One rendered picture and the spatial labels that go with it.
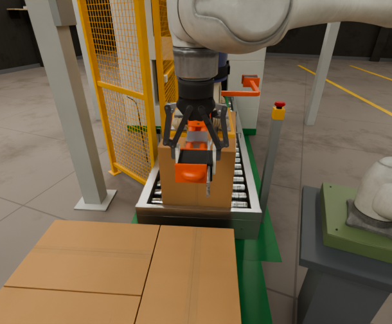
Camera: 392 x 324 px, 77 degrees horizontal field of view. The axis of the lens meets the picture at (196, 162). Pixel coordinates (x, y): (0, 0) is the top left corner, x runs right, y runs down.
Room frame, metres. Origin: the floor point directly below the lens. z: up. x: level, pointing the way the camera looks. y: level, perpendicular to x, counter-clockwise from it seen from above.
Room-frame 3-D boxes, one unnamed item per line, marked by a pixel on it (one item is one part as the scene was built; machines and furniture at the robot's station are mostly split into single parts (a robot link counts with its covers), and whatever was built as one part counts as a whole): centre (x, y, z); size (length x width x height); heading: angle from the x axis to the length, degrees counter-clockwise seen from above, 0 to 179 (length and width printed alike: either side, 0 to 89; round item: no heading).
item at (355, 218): (0.77, -0.72, 0.84); 0.22 x 0.18 x 0.06; 151
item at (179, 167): (0.52, 0.01, 1.21); 0.08 x 0.07 x 0.05; 177
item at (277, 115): (1.59, -0.55, 0.50); 0.07 x 0.07 x 1.00; 86
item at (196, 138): (0.66, 0.00, 1.21); 0.07 x 0.07 x 0.04; 87
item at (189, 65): (0.53, 0.00, 1.45); 0.09 x 0.09 x 0.06
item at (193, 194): (1.40, -0.04, 0.75); 0.60 x 0.40 x 0.40; 172
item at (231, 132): (1.12, -0.12, 1.11); 0.34 x 0.10 x 0.05; 177
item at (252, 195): (2.20, -0.42, 0.50); 2.31 x 0.05 x 0.19; 176
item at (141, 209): (1.05, -0.01, 0.58); 0.70 x 0.03 x 0.06; 86
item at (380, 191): (0.74, -0.72, 0.98); 0.18 x 0.16 x 0.22; 16
